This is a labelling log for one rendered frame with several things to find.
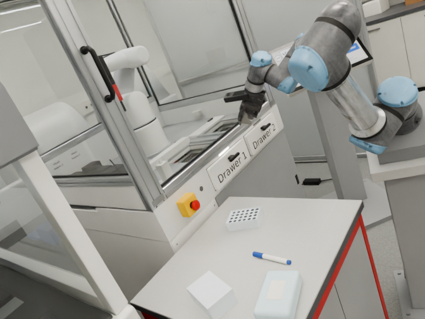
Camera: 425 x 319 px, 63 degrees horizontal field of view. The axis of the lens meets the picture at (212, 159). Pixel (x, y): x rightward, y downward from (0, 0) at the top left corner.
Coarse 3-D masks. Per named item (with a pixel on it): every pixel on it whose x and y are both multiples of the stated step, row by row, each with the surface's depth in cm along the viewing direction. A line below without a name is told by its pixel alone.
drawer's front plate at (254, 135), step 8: (264, 120) 181; (272, 120) 186; (256, 128) 175; (272, 128) 186; (248, 136) 169; (256, 136) 174; (272, 136) 185; (248, 144) 170; (256, 144) 174; (256, 152) 174
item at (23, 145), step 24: (0, 96) 68; (0, 120) 68; (24, 120) 72; (0, 144) 68; (24, 144) 71; (0, 168) 68; (24, 168) 73; (48, 192) 76; (72, 216) 80; (72, 240) 80; (96, 264) 84; (120, 312) 88
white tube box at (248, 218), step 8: (248, 208) 132; (256, 208) 130; (232, 216) 132; (240, 216) 130; (248, 216) 127; (256, 216) 125; (232, 224) 128; (240, 224) 126; (248, 224) 125; (256, 224) 124
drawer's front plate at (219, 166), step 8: (240, 144) 164; (232, 152) 159; (240, 152) 164; (248, 152) 168; (216, 160) 153; (224, 160) 155; (240, 160) 164; (248, 160) 168; (208, 168) 148; (216, 168) 150; (224, 168) 154; (216, 176) 150; (224, 176) 154; (232, 176) 158; (216, 184) 150; (224, 184) 154
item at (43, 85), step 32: (0, 0) 117; (32, 0) 107; (0, 32) 128; (32, 32) 116; (0, 64) 141; (32, 64) 126; (64, 64) 115; (32, 96) 139; (64, 96) 125; (32, 128) 154; (64, 128) 137; (96, 128) 123; (64, 160) 152; (96, 160) 135
